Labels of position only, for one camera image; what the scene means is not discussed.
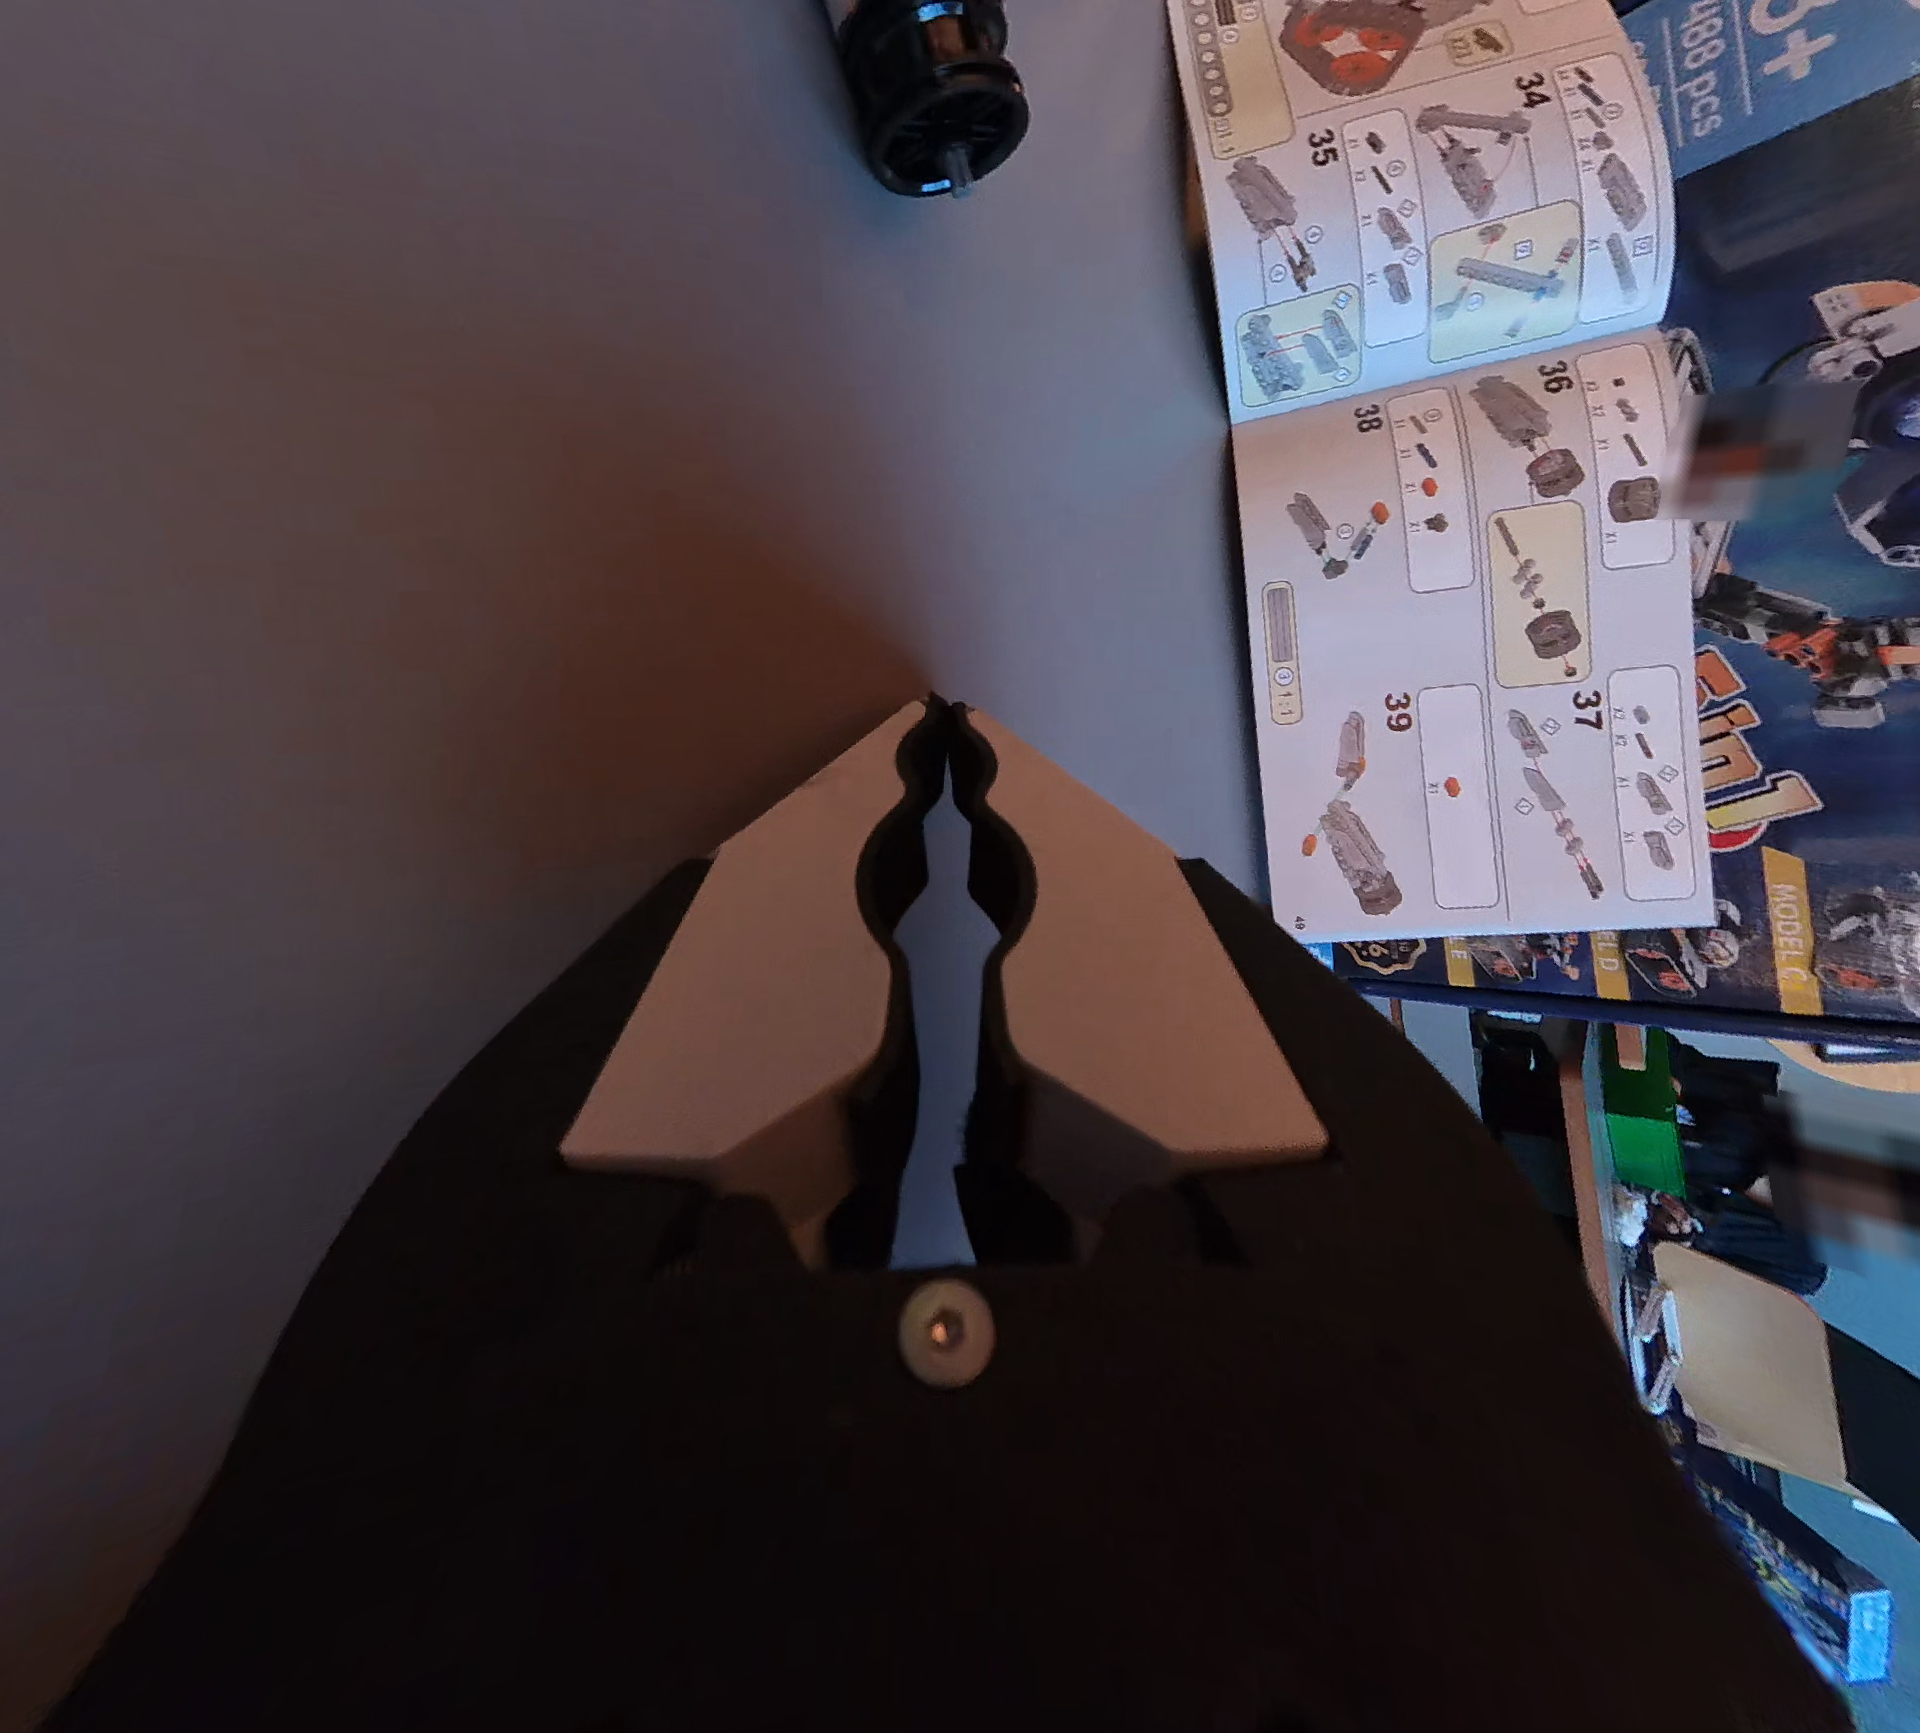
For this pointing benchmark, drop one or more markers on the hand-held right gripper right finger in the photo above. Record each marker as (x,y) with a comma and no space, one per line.
(1141,1013)

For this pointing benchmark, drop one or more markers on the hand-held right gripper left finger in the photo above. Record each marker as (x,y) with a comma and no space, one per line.
(721,1013)

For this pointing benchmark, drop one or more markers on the grey brick assembly black wheel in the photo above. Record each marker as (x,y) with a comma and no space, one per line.
(922,38)

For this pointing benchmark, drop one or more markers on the green box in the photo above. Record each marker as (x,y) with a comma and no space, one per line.
(1643,1104)

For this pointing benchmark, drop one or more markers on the open building instruction booklet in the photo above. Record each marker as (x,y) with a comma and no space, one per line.
(1440,414)

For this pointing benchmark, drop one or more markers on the beige cardboard piece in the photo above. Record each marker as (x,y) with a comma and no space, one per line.
(1749,1358)

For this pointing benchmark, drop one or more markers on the small blue printed box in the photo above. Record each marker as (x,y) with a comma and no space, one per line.
(1815,1584)

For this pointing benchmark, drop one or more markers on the blue toy robot box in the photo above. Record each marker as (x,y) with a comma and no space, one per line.
(1801,188)

